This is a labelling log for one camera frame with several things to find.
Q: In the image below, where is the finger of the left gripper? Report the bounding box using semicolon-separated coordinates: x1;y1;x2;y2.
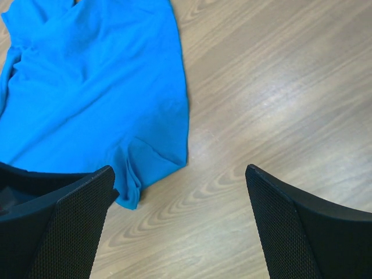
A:
0;162;120;217

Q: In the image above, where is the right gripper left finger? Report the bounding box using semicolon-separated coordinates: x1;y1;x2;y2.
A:
1;174;112;278

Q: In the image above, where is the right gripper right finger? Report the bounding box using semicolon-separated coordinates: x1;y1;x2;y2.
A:
245;164;371;278

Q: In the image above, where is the blue t shirt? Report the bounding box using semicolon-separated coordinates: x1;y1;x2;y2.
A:
1;1;189;209

